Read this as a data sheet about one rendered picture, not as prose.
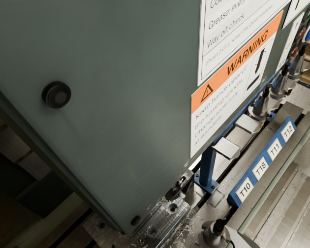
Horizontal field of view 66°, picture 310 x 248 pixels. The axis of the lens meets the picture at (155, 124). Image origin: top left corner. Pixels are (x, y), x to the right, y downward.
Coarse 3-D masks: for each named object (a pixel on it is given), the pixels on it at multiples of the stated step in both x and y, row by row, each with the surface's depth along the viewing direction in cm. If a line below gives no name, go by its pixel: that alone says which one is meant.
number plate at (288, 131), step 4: (288, 124) 99; (284, 128) 98; (288, 128) 99; (292, 128) 101; (284, 132) 98; (288, 132) 99; (292, 132) 101; (284, 136) 98; (288, 136) 99; (284, 140) 98
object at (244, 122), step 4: (240, 116) 72; (244, 116) 72; (248, 116) 72; (236, 120) 72; (240, 120) 71; (244, 120) 71; (248, 120) 71; (252, 120) 71; (256, 120) 71; (236, 124) 71; (240, 124) 71; (244, 124) 70; (248, 124) 70; (252, 124) 70; (256, 124) 70; (260, 124) 70; (244, 128) 70; (248, 128) 69; (252, 128) 69; (256, 128) 69; (260, 128) 69; (248, 132) 69; (252, 132) 69
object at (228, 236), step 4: (212, 220) 50; (204, 224) 50; (208, 224) 49; (204, 228) 50; (228, 232) 48; (200, 236) 48; (228, 236) 48; (200, 240) 48; (228, 240) 47; (200, 244) 48; (204, 244) 47; (224, 244) 47
